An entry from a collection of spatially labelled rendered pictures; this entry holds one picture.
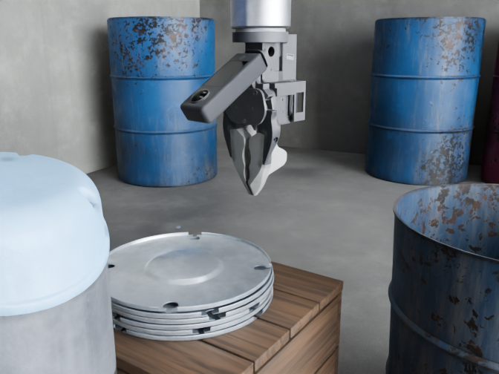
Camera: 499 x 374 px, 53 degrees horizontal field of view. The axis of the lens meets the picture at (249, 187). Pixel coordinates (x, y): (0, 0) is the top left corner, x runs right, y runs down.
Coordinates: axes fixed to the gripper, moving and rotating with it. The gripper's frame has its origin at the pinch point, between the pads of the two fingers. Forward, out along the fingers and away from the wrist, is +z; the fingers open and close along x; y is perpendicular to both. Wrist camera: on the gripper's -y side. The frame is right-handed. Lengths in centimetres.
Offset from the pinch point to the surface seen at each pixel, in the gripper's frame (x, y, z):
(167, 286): 11.9, -5.8, 17.0
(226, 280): 7.0, 1.8, 17.0
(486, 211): -12, 56, 15
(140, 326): 8.9, -12.8, 19.3
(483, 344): -26.1, 19.5, 21.7
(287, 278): 6.4, 16.1, 21.7
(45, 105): 221, 70, 14
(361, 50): 146, 257, -11
